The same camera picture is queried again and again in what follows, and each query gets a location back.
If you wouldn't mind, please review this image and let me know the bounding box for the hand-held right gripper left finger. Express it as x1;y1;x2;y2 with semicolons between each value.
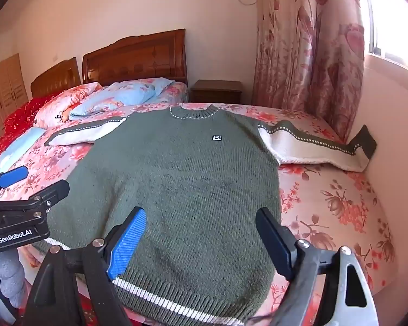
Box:
24;206;147;326

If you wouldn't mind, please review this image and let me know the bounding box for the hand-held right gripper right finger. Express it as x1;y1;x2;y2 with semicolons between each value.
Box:
256;207;381;326

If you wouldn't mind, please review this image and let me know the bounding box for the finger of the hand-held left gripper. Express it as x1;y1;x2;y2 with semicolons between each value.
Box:
0;179;70;211
0;166;29;204

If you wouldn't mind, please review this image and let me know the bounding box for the green knitted sweater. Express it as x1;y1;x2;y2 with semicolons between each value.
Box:
30;105;377;326

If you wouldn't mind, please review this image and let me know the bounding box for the plain light blue pillow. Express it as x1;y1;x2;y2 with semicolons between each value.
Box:
0;127;46;177

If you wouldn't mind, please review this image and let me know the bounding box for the pink floral bed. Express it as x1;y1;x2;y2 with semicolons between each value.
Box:
0;102;400;326

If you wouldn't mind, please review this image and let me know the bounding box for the red blanket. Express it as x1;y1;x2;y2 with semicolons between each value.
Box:
0;95;55;174

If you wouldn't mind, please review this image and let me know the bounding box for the pink floral pillow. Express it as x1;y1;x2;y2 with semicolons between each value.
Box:
33;82;103;130

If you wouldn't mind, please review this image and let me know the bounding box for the beige louvered wardrobe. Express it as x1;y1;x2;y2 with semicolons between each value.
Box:
0;53;28;150

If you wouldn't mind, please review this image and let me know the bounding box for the small wooden headboard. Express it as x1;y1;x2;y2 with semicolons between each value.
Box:
30;57;82;98

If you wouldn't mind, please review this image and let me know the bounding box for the folded light blue floral quilt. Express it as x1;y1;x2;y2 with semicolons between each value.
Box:
69;77;175;121

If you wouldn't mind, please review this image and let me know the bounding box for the large wooden headboard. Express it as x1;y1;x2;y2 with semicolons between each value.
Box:
82;29;188;87

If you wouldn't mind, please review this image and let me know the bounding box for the dark wooden nightstand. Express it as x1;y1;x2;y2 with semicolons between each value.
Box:
190;80;243;104

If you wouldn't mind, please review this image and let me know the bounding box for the pink floral curtain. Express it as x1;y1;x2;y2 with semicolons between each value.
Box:
252;0;366;143

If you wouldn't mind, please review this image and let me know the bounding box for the window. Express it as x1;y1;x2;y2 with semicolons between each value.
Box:
354;0;408;72

